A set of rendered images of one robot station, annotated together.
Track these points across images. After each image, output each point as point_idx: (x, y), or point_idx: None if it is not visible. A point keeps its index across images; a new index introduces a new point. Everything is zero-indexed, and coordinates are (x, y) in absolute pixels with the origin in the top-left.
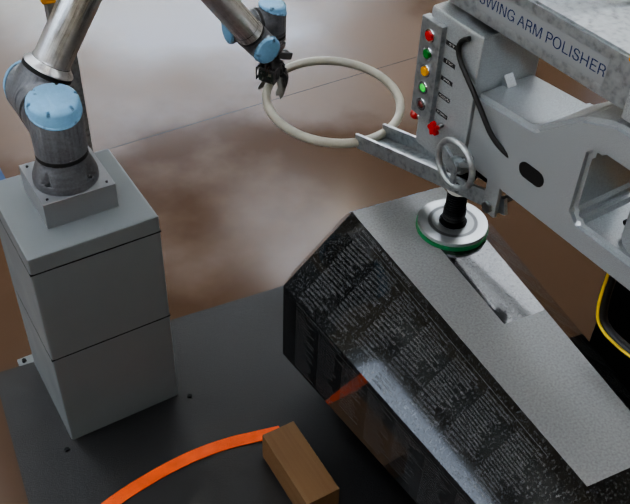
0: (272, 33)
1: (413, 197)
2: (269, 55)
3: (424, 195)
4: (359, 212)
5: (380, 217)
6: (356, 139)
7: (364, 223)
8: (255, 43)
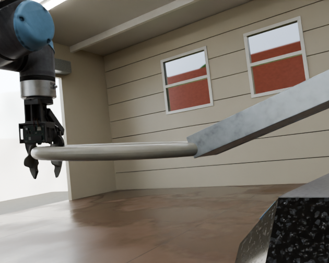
0: (38, 66)
1: (327, 177)
2: (39, 28)
3: None
4: (291, 194)
5: None
6: (191, 142)
7: None
8: (14, 0)
